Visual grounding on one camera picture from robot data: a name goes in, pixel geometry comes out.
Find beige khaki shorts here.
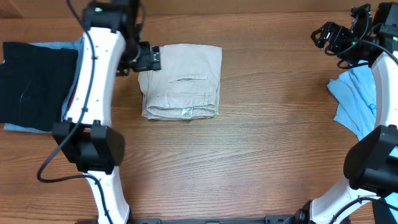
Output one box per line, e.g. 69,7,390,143
138,44,223,120

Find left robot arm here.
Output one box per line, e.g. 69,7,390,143
37,0,161,223

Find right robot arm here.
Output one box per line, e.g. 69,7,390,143
288,2,397,223

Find light blue t-shirt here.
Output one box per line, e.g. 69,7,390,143
326,60,398,222

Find blue folded denim garment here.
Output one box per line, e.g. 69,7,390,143
4,37,84,134

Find black folded garment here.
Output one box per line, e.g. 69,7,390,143
1,42,78,131

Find dark garment bottom right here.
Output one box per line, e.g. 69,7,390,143
373,202,397,224

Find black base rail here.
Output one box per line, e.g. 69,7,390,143
74,214,351,224

